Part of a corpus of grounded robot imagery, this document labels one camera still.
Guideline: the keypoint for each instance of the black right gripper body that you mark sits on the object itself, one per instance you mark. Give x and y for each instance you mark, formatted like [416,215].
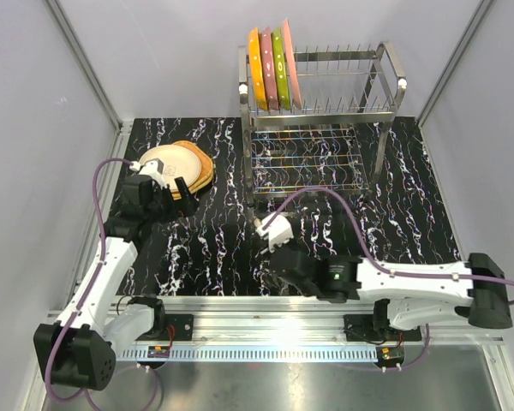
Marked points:
[307,291]

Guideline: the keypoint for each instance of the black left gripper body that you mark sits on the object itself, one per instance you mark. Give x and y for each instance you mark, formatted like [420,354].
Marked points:
[164,209]

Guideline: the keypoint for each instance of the beige blue leaf plate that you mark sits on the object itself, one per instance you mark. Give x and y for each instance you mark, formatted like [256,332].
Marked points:
[173,161]

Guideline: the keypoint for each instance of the orange dotted scalloped plate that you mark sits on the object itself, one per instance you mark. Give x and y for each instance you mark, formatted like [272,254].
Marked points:
[256,68]

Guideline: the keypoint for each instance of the pink dotted scalloped plate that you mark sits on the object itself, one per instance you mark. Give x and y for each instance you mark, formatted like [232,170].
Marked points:
[268,67]

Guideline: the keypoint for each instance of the beige pink leaf plate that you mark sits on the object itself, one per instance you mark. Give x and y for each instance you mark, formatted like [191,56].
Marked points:
[291,64]

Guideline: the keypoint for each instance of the yellow-green dotted scalloped plate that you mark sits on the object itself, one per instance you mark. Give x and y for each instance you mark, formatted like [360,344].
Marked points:
[283,90]

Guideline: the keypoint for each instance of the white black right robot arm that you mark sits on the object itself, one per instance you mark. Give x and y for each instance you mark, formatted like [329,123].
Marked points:
[404,296]

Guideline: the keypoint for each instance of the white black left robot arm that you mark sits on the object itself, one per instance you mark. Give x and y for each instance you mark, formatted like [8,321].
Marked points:
[80,348]

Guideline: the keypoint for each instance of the tan plates under leaf plate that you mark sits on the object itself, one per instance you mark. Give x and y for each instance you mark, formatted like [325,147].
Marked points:
[206,166]

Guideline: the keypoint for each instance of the stainless steel dish rack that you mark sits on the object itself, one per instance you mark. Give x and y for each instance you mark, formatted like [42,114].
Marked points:
[337,138]

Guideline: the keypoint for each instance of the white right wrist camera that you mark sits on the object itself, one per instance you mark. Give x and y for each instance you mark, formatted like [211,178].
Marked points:
[273,232]

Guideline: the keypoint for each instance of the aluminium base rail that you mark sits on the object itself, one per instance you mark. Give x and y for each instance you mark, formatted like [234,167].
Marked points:
[278,320]

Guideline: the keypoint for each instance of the white slotted cable duct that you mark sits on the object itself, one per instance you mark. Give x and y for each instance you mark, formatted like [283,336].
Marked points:
[240,353]

